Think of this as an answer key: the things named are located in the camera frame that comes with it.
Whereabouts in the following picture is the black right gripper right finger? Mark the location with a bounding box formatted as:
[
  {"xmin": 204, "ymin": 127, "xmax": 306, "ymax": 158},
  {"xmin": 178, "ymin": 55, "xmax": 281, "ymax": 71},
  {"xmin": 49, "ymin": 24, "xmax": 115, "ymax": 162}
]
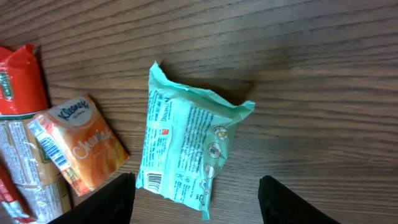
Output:
[{"xmin": 258, "ymin": 175, "xmax": 339, "ymax": 224}]

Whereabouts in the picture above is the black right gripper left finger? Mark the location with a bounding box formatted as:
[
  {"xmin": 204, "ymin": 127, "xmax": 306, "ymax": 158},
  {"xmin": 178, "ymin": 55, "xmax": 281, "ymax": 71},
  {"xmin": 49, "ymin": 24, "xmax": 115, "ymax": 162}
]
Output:
[{"xmin": 50, "ymin": 173, "xmax": 136, "ymax": 224}]

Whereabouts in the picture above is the small orange box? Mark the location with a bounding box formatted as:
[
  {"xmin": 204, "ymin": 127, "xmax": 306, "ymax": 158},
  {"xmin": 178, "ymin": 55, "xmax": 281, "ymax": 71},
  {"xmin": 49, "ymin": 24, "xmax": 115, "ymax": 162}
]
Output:
[{"xmin": 27, "ymin": 95, "xmax": 129, "ymax": 196}]

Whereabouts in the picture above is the teal snack packet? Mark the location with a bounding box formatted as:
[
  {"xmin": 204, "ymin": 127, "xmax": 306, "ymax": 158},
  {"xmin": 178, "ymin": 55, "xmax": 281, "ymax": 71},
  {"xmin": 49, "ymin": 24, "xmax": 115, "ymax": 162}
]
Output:
[{"xmin": 136, "ymin": 63, "xmax": 255, "ymax": 220}]

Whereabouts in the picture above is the long orange noodle package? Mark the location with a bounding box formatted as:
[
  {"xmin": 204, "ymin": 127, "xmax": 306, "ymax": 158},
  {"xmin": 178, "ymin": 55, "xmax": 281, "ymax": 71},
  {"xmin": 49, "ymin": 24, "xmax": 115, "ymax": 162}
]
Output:
[{"xmin": 1, "ymin": 44, "xmax": 71, "ymax": 223}]

